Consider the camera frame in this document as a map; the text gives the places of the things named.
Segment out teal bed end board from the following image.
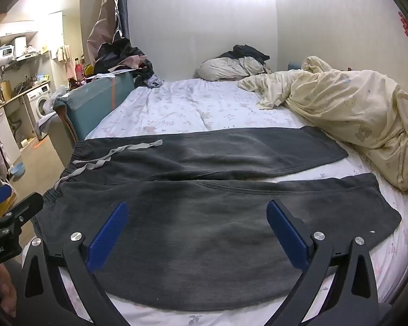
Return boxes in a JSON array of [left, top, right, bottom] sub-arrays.
[[52, 70, 137, 145]]

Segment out dark grey pants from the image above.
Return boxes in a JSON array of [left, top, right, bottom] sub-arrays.
[[32, 126, 402, 313]]

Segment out grey pillow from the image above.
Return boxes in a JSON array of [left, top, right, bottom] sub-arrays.
[[194, 57, 269, 82]]

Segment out hanging pink towel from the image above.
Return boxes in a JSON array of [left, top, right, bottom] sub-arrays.
[[56, 44, 76, 79]]

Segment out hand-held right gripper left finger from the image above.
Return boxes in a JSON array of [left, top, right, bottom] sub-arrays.
[[16, 201, 131, 326]]

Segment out dark clothes on pillow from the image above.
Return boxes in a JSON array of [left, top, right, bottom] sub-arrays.
[[216, 45, 271, 66]]

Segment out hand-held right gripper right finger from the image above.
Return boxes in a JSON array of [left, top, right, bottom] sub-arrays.
[[266, 200, 391, 326]]

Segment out hanging pinkish curtain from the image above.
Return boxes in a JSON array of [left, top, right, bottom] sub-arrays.
[[86, 0, 130, 65]]

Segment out pile of dark clothes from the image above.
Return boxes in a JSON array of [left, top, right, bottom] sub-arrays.
[[93, 37, 165, 89]]

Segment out white water heater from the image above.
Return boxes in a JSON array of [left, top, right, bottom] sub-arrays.
[[0, 44, 17, 73]]

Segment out wooden kitchen counter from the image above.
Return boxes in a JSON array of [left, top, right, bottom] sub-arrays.
[[0, 80, 51, 113]]

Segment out person's left hand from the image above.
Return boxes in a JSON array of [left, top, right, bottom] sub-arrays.
[[0, 264, 18, 316]]

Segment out pale yellow printed duvet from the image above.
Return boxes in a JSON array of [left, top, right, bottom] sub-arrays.
[[238, 56, 408, 198]]

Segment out bed with floral sheet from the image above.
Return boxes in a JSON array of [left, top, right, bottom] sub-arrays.
[[24, 78, 408, 326]]

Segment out white washing machine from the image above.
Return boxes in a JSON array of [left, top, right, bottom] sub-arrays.
[[24, 83, 53, 140]]

